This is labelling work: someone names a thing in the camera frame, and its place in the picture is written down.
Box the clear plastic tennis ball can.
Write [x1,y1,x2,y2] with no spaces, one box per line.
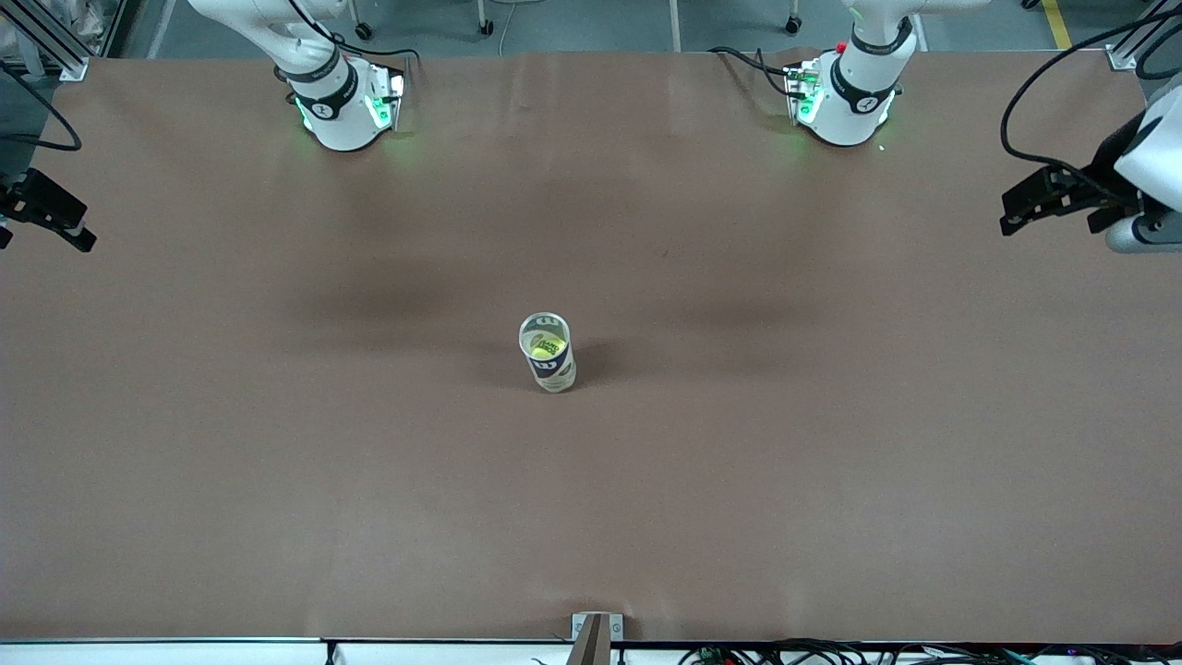
[518,312,578,394]

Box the aluminium frame profile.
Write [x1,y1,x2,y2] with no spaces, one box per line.
[0,0,90,82]
[1108,0,1182,72]

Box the black left base cable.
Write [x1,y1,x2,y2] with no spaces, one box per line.
[709,46,797,98]

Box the black base cable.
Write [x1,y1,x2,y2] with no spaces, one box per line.
[709,46,797,98]
[323,32,423,73]

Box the black right base cable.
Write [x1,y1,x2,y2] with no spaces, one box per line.
[323,32,423,73]

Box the bundle of black cables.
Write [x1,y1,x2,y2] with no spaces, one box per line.
[679,637,1182,665]

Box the small metal table bracket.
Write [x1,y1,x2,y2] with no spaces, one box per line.
[572,612,624,643]

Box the dark aluminium profile post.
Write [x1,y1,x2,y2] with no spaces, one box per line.
[565,615,612,665]

